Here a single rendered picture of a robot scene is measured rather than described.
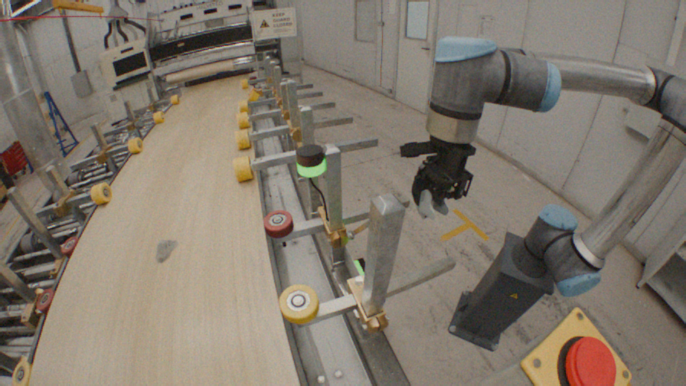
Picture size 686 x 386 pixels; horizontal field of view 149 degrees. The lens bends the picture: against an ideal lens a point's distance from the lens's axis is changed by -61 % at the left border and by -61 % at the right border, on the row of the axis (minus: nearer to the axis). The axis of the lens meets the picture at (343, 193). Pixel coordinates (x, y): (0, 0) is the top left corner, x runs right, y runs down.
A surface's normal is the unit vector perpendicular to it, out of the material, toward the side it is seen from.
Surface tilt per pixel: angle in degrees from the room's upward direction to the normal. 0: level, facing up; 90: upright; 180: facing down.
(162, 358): 0
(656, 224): 90
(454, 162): 90
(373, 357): 0
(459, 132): 90
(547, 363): 0
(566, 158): 90
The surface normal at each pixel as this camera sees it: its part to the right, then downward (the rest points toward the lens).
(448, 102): -0.71, 0.44
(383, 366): -0.01, -0.79
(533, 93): -0.11, 0.75
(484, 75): -0.11, 0.49
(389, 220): 0.34, 0.58
